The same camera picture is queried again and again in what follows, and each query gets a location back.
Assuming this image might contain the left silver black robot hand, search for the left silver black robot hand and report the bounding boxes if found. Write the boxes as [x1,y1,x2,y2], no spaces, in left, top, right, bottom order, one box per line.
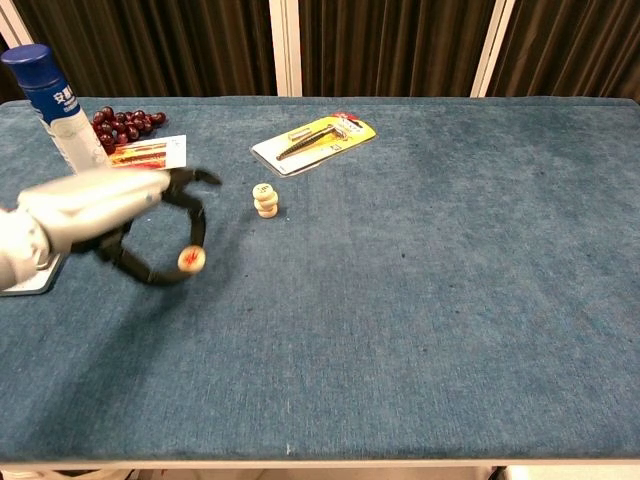
[17,166,224,287]

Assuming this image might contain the white card with red picture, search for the white card with red picture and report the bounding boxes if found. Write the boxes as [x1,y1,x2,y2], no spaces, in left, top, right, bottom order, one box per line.
[107,134,189,171]

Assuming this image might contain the dark red grape bunch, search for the dark red grape bunch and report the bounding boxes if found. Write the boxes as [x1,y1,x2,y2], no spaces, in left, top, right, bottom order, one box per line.
[91,105,167,155]

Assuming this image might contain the blue capped clear bottle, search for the blue capped clear bottle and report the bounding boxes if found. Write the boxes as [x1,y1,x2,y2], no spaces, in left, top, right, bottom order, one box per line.
[0,43,111,174]

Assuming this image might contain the black curtain panel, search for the black curtain panel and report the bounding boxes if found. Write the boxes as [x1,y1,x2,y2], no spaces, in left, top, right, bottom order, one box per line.
[487,0,640,104]
[0,29,31,104]
[298,0,496,98]
[12,0,279,99]

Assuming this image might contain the yellow razor blister pack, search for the yellow razor blister pack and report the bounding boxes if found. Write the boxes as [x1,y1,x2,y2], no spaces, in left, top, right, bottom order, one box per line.
[249,112,378,178]

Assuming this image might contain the blue felt table cloth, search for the blue felt table cloth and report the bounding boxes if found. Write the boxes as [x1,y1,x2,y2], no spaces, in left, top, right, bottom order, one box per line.
[0,95,640,464]

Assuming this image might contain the aluminium frame post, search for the aluminium frame post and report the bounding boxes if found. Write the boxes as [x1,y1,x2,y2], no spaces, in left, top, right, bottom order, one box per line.
[268,0,304,98]
[0,3,35,51]
[469,0,524,99]

